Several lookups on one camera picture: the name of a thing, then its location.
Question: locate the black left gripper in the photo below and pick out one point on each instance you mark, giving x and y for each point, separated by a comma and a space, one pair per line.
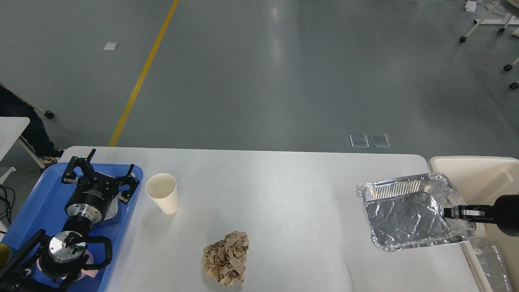
92, 198

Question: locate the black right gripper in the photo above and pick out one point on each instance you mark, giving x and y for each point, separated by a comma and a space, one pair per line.
504, 213

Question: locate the stainless steel rectangular container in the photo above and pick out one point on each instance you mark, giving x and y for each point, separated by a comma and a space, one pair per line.
112, 216

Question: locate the white paper cup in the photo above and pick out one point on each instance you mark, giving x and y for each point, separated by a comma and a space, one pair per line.
162, 189

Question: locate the aluminium foil tray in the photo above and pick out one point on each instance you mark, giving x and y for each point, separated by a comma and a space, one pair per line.
408, 212

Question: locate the brown paper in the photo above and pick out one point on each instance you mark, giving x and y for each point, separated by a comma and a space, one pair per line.
224, 260

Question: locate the pink ribbed mug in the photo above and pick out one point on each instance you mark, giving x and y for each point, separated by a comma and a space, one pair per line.
84, 273

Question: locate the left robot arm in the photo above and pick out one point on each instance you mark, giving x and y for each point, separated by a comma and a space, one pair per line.
67, 235

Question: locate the beige plastic bin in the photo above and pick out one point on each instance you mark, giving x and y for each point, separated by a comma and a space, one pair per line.
481, 180

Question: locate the clear plastic in bin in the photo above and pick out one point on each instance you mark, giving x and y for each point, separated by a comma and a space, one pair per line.
492, 264

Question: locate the blue plastic tray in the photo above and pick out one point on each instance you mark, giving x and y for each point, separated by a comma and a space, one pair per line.
44, 209

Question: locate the rolling rack leg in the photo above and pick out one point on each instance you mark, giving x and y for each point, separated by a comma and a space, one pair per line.
47, 113

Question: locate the teal mug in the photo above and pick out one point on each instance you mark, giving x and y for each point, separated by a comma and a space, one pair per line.
5, 254

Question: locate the right floor plate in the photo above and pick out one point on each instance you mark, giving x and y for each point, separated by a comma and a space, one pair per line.
380, 140

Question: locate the floor plate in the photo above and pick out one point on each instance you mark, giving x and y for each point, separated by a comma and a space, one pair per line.
380, 140
359, 141

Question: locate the left floor plate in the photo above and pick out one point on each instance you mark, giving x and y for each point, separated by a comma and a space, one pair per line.
359, 141

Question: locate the white cart frame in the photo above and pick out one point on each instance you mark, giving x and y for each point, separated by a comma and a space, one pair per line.
511, 8

